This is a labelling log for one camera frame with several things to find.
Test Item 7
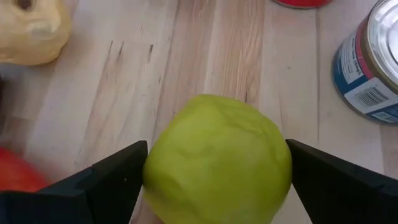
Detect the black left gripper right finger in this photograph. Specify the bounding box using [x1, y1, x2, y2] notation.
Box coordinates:
[285, 138, 398, 224]

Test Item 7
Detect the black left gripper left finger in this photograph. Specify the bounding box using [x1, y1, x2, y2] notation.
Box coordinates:
[39, 139, 149, 224]

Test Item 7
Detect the small red fruit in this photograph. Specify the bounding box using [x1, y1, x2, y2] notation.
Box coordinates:
[0, 146, 52, 194]

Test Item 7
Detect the green apple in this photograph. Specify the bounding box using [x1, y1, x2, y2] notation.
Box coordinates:
[142, 94, 293, 224]

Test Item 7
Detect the gold-lidded tin can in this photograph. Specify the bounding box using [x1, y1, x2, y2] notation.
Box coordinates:
[331, 0, 398, 126]

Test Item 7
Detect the tin can red label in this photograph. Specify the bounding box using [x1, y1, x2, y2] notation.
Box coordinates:
[272, 0, 333, 9]

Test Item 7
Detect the yellow apple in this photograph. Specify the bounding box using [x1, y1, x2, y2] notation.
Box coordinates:
[0, 0, 73, 66]

